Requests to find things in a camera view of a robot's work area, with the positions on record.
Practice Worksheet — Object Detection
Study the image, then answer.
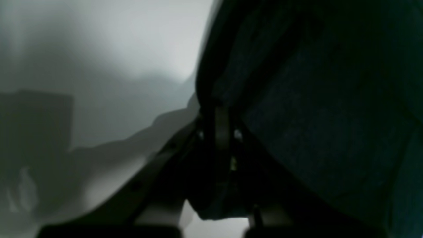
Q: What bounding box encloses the image left gripper white left finger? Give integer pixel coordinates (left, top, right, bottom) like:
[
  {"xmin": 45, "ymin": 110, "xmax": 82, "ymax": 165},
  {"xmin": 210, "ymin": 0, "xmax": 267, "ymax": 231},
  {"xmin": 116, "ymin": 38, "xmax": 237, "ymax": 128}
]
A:
[{"xmin": 37, "ymin": 116, "xmax": 203, "ymax": 238}]

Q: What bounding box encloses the image left gripper black right finger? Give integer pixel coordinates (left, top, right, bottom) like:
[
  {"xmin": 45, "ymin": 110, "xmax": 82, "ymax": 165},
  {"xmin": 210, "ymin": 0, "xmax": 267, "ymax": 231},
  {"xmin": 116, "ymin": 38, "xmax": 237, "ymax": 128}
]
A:
[{"xmin": 211, "ymin": 104, "xmax": 387, "ymax": 238}]

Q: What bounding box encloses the black graphic T-shirt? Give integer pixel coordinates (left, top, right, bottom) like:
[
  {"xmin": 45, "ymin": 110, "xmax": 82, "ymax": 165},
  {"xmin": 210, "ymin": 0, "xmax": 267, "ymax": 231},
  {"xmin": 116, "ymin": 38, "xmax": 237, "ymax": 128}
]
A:
[{"xmin": 196, "ymin": 0, "xmax": 422, "ymax": 238}]

